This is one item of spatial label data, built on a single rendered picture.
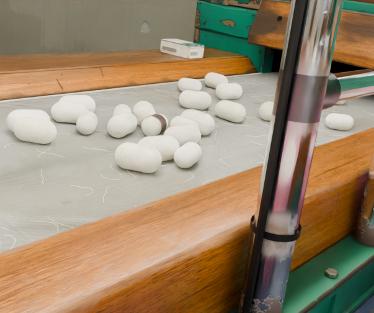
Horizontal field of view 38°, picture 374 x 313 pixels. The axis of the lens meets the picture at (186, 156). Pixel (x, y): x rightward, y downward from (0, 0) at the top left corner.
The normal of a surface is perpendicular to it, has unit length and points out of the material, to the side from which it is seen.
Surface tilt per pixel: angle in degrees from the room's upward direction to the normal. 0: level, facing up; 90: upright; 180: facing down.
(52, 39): 90
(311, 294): 0
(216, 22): 90
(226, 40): 88
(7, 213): 0
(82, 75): 45
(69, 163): 0
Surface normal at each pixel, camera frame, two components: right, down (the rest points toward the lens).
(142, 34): -0.59, 0.20
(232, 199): 0.11, -0.94
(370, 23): -0.55, -0.22
